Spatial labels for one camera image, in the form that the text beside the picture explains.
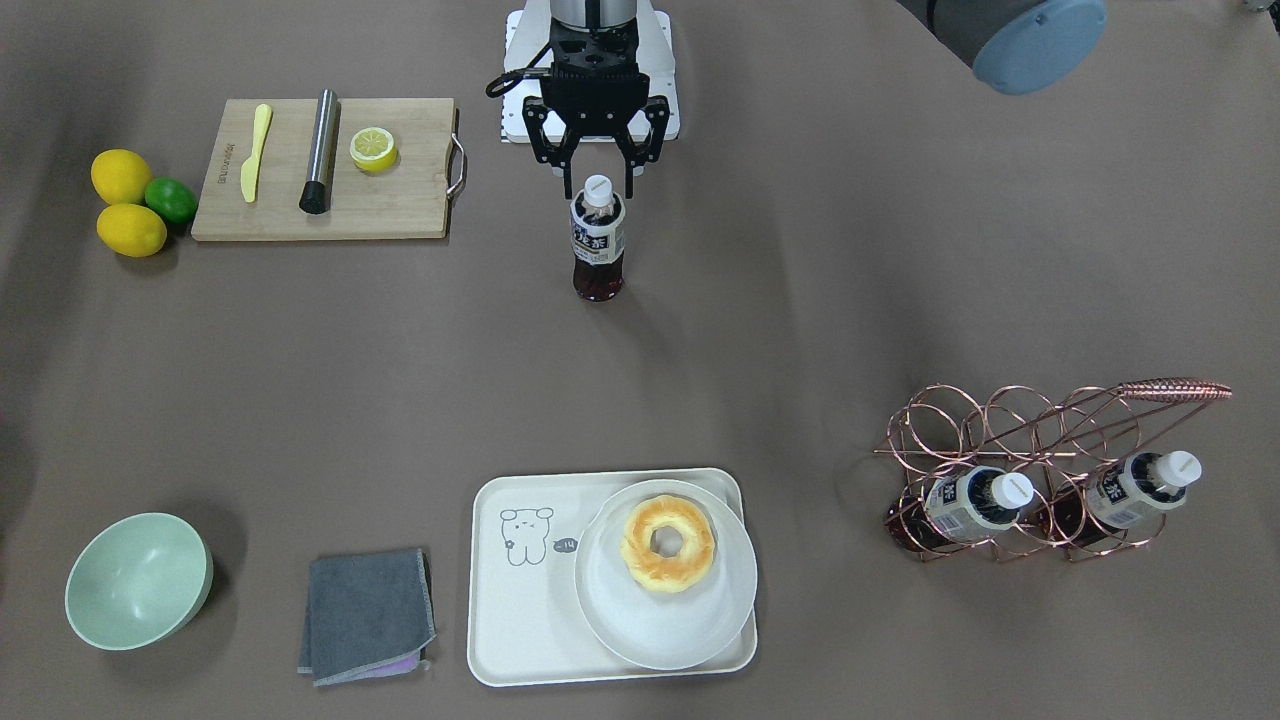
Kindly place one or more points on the half lemon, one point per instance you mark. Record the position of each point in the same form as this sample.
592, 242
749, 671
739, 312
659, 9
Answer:
373, 149

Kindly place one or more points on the mint green bowl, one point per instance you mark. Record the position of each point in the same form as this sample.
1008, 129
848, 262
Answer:
138, 581

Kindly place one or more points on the grey folded cloth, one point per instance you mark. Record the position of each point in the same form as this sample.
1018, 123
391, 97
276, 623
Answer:
367, 616

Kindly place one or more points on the tea bottle white cap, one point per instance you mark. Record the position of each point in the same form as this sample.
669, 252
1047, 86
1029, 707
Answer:
598, 239

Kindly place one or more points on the white plate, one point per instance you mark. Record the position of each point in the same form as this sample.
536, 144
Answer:
665, 632

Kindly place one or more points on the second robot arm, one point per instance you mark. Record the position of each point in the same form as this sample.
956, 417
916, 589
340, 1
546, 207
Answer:
1015, 47

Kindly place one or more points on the green lime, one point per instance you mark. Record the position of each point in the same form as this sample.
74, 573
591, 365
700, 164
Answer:
173, 200

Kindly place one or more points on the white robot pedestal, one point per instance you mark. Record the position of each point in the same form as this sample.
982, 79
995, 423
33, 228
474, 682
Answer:
528, 29

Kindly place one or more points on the tea bottle back of rack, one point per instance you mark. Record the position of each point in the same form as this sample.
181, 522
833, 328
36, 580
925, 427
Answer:
1122, 496

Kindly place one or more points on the tea bottle front of rack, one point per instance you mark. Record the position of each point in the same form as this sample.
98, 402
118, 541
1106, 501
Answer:
971, 506

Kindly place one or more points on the cream serving tray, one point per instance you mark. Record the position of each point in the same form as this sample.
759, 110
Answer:
551, 601

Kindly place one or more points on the tea bottle of rack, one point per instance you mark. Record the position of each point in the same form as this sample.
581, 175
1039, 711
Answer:
1122, 496
971, 506

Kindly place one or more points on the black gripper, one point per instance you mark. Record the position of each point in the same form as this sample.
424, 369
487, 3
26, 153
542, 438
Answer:
537, 122

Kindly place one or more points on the wooden cutting board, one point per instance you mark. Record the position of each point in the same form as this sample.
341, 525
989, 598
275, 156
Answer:
409, 201

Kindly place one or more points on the glazed donut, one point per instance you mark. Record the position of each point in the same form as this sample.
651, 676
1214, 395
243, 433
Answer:
667, 544

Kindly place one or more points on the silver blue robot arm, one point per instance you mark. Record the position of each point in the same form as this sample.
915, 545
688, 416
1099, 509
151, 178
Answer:
593, 15

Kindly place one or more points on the yellow plastic knife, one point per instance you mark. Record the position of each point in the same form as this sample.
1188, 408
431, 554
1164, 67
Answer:
250, 168

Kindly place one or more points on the yellow lemon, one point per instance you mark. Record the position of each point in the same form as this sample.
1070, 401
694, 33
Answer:
120, 176
131, 230

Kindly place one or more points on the copper wire bottle rack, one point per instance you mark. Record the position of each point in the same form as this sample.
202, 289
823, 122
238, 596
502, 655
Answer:
942, 429

